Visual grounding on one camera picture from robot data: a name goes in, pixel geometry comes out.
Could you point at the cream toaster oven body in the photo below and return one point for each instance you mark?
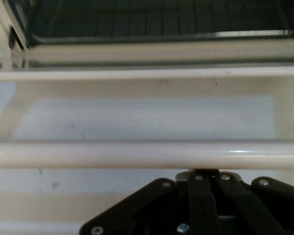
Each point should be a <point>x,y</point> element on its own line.
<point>137,51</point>

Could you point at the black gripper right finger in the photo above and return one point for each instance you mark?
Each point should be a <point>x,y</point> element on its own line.
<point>264,210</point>

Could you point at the cream glass oven door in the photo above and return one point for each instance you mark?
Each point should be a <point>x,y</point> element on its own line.
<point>112,155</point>

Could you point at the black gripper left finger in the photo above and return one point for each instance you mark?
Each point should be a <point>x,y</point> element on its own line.
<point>142,208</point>

